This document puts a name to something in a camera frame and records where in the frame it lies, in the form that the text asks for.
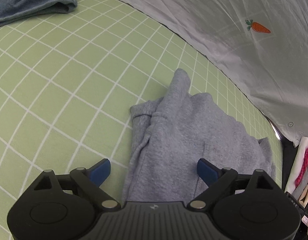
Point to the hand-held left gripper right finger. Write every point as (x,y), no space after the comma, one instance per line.
(207,172)

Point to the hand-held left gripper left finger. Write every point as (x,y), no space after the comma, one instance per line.
(101,172)

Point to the grey hooded sweatshirt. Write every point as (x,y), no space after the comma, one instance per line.
(181,135)

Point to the stack of folded clothes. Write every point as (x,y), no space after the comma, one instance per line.
(296,165)

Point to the pile of clothes at edge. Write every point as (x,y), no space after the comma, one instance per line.
(294,210)

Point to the grey folded garment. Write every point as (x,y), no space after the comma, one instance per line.
(297,189)

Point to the green grid mat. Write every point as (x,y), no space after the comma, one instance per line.
(68,80)

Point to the carrot print grey sheet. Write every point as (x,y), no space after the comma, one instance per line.
(244,62)

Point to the blue denim jeans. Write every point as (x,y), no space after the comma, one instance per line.
(31,0)

